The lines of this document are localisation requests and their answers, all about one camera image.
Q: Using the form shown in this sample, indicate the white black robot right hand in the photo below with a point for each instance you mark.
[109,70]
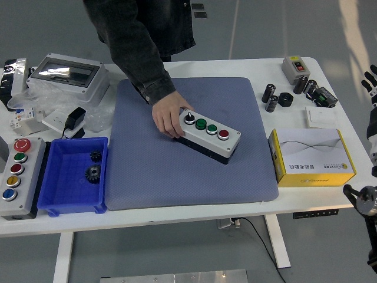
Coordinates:
[373,123]

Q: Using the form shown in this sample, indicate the white black wrapped device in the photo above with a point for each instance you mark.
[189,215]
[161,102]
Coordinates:
[17,76]

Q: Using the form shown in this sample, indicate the white table leg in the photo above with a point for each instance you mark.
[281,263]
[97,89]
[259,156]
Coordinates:
[278,241]
[62,256]

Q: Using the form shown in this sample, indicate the grey under-table box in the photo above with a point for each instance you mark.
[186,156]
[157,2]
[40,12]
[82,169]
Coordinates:
[226,223]

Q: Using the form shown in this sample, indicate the white wall switch plate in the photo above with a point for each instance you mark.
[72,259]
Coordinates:
[321,118]

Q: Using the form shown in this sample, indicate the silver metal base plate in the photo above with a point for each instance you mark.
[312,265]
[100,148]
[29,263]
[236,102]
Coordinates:
[173,277]

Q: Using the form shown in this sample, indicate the clear plastic bag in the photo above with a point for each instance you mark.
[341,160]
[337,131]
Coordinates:
[53,100]

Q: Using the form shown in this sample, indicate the blue plastic bin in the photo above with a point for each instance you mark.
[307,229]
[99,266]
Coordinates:
[67,177]

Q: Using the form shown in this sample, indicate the black floor socket cover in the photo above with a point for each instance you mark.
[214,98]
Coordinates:
[198,6]
[200,14]

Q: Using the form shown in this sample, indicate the grey five-button control box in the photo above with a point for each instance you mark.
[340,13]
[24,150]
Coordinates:
[28,177]

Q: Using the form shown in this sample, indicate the grey metal plate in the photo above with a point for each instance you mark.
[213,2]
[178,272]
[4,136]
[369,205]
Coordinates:
[31,128]

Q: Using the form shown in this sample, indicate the small black bevel gear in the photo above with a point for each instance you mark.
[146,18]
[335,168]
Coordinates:
[96,156]

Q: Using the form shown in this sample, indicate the black module with green terminal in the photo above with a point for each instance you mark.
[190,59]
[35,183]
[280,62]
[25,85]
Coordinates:
[325,98]

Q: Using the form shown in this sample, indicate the person's right hand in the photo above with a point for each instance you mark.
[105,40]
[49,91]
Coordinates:
[168,115]

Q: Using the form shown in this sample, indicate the black power adapter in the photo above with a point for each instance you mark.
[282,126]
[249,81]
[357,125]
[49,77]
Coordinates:
[75,118]

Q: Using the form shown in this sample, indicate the large black bevel gear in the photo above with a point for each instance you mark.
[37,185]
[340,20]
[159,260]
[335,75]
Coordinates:
[93,174]

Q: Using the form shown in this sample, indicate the white wall socket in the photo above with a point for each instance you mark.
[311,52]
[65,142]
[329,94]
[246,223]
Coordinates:
[54,119]

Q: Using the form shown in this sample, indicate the person's right forearm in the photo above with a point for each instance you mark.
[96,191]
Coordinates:
[144,70]

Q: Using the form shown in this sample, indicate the person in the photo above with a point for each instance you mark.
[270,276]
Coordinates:
[165,26]

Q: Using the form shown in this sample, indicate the black table control panel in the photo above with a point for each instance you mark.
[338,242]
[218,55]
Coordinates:
[312,214]

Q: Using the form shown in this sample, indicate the blue-grey table mat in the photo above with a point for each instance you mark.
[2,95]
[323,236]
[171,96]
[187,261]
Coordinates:
[165,177]

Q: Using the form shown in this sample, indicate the grey two-button switch box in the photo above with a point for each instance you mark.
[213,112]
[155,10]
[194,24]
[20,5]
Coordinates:
[290,69]

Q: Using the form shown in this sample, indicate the black hexagonal nut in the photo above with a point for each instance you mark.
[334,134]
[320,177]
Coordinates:
[285,99]

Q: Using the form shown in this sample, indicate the grey enclosure with clear lid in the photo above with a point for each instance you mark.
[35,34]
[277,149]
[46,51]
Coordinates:
[88,88]

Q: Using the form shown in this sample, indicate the yellow white cardboard box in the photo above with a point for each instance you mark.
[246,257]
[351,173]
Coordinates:
[312,153]

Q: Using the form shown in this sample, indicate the black cylindrical capacitor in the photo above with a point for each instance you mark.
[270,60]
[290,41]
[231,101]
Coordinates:
[300,85]
[269,92]
[310,87]
[271,103]

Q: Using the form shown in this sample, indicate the grey four-control button box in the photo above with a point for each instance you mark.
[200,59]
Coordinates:
[212,138]

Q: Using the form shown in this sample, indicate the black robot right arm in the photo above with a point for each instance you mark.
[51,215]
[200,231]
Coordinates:
[366,200]

